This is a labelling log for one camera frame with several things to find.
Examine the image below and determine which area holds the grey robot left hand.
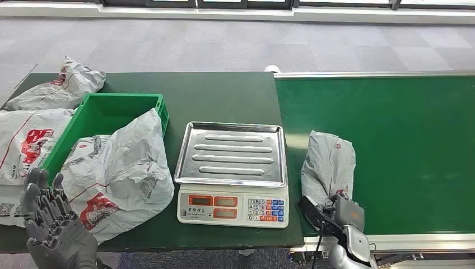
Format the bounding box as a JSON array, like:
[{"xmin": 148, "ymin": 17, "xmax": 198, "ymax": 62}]
[{"xmin": 20, "ymin": 168, "xmax": 99, "ymax": 269}]

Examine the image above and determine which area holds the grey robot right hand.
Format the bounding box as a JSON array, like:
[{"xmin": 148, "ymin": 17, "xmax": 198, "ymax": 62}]
[{"xmin": 331, "ymin": 194, "xmax": 366, "ymax": 231}]

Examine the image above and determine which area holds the small grey mailer package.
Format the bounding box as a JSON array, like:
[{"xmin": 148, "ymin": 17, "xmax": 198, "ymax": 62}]
[{"xmin": 301, "ymin": 130, "xmax": 356, "ymax": 212}]

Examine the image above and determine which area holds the white package with QR codes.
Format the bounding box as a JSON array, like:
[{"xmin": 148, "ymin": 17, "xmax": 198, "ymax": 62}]
[{"xmin": 0, "ymin": 182, "xmax": 29, "ymax": 228}]

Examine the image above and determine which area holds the large grey red-print package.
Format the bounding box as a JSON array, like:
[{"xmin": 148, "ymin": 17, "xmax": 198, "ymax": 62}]
[{"xmin": 59, "ymin": 108, "xmax": 175, "ymax": 245}]

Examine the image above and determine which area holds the flat grey red-logo package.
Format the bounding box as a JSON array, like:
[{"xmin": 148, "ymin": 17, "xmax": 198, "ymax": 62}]
[{"xmin": 0, "ymin": 108, "xmax": 76, "ymax": 187}]

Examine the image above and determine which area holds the white electronic weighing scale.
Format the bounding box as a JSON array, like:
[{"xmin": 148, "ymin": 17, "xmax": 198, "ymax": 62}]
[{"xmin": 173, "ymin": 121, "xmax": 290, "ymax": 229}]

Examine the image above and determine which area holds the green plastic basket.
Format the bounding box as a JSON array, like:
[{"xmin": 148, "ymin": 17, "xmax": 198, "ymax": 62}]
[{"xmin": 40, "ymin": 92, "xmax": 170, "ymax": 183}]

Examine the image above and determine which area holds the crumpled grey mailer package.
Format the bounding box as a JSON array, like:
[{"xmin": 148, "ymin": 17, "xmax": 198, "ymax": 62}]
[{"xmin": 4, "ymin": 56, "xmax": 106, "ymax": 112}]

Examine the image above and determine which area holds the green conveyor belt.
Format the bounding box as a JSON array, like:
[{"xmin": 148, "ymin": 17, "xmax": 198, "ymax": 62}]
[{"xmin": 273, "ymin": 69, "xmax": 475, "ymax": 269}]

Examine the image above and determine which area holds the dark green table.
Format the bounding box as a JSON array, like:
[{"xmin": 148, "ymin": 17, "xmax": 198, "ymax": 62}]
[{"xmin": 0, "ymin": 71, "xmax": 305, "ymax": 254}]

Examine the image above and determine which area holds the white window sill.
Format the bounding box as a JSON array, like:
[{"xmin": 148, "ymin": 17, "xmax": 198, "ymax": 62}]
[{"xmin": 0, "ymin": 1, "xmax": 475, "ymax": 25}]

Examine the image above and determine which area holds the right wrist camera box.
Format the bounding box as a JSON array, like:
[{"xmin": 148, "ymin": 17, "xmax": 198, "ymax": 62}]
[{"xmin": 298, "ymin": 196, "xmax": 344, "ymax": 239}]

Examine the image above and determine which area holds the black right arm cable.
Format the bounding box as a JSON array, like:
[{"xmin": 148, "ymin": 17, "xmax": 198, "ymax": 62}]
[{"xmin": 311, "ymin": 222, "xmax": 326, "ymax": 269}]

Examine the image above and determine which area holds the dark window frame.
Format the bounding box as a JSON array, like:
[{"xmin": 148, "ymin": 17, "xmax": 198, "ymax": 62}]
[{"xmin": 94, "ymin": 0, "xmax": 475, "ymax": 11}]

